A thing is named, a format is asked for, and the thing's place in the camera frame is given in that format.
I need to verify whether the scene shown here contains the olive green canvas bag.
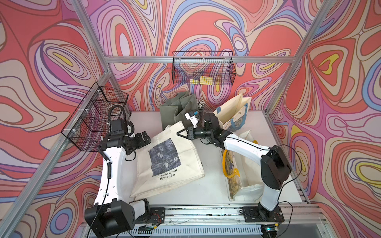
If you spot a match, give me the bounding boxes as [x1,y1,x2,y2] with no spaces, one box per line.
[159,92,198,130]

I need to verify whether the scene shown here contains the black wire basket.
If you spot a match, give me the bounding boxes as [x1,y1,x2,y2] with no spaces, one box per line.
[61,82,129,152]
[172,50,237,86]

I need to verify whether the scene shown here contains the aluminium frame post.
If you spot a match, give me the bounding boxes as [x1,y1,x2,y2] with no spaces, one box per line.
[264,1,336,117]
[69,0,133,115]

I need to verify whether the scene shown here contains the black cup of sticks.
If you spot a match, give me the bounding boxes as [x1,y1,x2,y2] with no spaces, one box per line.
[197,99,206,121]

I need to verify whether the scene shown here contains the black wire basket left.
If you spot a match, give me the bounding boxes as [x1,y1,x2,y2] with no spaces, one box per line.
[61,82,129,152]

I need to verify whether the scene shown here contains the yellow sticky notes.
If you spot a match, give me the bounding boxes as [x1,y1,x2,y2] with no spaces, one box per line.
[190,76,213,85]

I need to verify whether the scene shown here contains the white yellow-handled bag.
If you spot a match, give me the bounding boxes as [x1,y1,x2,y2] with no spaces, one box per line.
[220,130,266,202]

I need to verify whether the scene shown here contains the aluminium frame crossbar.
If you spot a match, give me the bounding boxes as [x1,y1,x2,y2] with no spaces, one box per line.
[104,56,297,63]

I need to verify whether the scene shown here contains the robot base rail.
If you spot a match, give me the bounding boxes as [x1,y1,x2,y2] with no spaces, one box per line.
[80,203,328,238]

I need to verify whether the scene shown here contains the cream blue-handled tote bag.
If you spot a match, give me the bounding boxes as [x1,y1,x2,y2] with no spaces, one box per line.
[213,94,252,132]

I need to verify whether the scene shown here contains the aluminium frame post right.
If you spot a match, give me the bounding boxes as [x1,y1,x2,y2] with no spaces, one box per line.
[264,1,336,117]

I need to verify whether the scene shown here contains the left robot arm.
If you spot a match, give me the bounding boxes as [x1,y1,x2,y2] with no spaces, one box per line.
[84,105,151,238]

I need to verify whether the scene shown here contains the black wire basket back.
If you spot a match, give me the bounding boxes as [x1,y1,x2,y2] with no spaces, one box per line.
[172,50,237,86]

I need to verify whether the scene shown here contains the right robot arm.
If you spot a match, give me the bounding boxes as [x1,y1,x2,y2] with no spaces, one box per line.
[177,111,292,222]

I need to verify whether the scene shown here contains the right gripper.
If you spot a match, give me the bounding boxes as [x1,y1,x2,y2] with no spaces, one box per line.
[176,126,212,140]

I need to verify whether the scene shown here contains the aluminium frame post left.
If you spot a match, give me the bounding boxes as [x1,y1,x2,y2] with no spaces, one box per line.
[69,0,133,115]

